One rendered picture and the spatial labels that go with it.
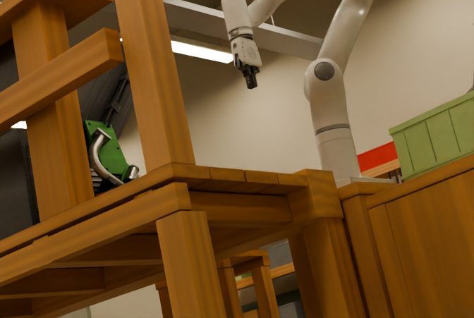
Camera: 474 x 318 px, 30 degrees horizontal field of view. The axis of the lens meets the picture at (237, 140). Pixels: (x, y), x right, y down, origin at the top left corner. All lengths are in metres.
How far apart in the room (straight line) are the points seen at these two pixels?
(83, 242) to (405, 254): 0.89
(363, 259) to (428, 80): 5.96
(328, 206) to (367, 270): 0.22
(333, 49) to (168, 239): 1.12
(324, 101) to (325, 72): 0.09
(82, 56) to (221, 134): 7.71
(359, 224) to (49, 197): 0.90
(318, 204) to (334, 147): 0.34
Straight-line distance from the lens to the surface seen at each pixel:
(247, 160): 9.73
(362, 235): 2.65
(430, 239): 2.49
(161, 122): 2.18
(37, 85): 2.49
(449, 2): 8.57
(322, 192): 2.60
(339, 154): 2.85
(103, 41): 2.30
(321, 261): 2.59
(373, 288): 2.64
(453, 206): 2.44
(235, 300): 3.05
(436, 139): 2.52
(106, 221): 2.30
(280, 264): 8.72
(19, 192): 2.79
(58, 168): 2.46
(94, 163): 2.80
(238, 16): 3.02
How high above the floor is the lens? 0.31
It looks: 16 degrees up
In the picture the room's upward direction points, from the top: 12 degrees counter-clockwise
